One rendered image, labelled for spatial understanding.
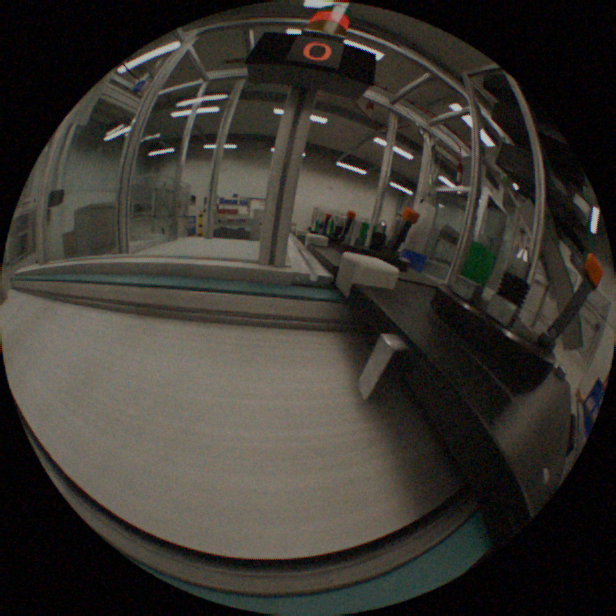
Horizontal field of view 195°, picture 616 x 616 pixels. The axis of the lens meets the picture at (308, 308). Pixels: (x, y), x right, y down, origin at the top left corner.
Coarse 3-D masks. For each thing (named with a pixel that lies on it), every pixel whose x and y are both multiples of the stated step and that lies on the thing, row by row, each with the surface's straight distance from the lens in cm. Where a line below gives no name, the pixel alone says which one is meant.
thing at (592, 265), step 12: (576, 264) 19; (588, 264) 19; (588, 276) 19; (600, 276) 19; (588, 288) 19; (576, 300) 18; (564, 312) 18; (576, 312) 18; (552, 324) 18; (564, 324) 18; (552, 336) 18
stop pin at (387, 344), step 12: (384, 336) 9; (396, 336) 10; (384, 348) 9; (396, 348) 9; (408, 348) 9; (372, 360) 10; (384, 360) 9; (396, 360) 9; (372, 372) 10; (384, 372) 10; (396, 372) 10; (360, 384) 11; (372, 384) 10; (384, 384) 11; (372, 396) 11
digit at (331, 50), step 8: (296, 40) 26; (304, 40) 26; (312, 40) 26; (320, 40) 27; (328, 40) 27; (296, 48) 24; (304, 48) 24; (312, 48) 25; (320, 48) 25; (328, 48) 25; (336, 48) 26; (288, 56) 23; (296, 56) 23; (304, 56) 23; (312, 56) 23; (320, 56) 24; (328, 56) 24; (336, 56) 24; (320, 64) 22; (328, 64) 23; (336, 64) 23
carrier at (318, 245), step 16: (368, 224) 39; (384, 224) 36; (320, 240) 40; (352, 240) 32; (384, 240) 36; (320, 256) 27; (336, 256) 29; (368, 256) 30; (384, 256) 30; (336, 272) 21; (400, 272) 31; (416, 272) 41
